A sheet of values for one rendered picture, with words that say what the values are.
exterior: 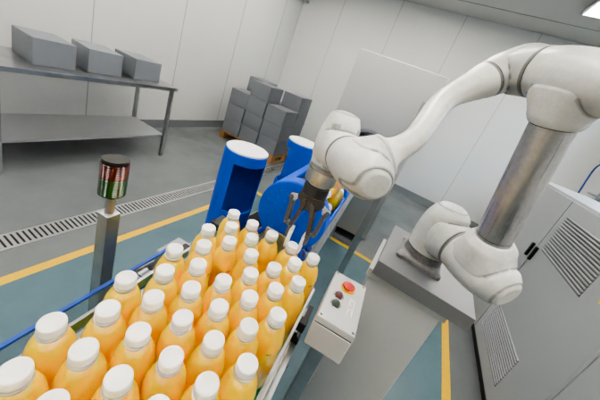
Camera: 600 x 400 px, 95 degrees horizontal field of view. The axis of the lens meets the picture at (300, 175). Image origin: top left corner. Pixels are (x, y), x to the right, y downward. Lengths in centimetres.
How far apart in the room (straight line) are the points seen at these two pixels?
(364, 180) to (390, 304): 80
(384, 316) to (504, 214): 62
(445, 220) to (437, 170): 490
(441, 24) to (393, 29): 84
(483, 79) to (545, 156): 25
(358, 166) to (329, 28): 623
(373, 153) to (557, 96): 46
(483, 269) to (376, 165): 61
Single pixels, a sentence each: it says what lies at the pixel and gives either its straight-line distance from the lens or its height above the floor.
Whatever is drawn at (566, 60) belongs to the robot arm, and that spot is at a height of 182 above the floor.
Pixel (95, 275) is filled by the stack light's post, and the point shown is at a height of 89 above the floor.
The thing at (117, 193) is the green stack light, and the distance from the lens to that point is 83.
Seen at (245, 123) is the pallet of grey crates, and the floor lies 45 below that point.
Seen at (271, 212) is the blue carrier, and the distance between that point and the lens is 111.
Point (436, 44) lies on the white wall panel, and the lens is 614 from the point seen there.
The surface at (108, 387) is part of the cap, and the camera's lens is 57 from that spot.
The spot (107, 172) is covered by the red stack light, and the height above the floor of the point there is 123.
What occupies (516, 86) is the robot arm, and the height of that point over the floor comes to 176.
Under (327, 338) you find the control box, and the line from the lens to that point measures 78.
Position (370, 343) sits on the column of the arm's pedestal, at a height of 68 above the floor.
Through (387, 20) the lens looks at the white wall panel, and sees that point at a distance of 639.
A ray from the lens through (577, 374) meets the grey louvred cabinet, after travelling 210.
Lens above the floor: 161
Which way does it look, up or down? 20 degrees down
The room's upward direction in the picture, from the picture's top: 21 degrees clockwise
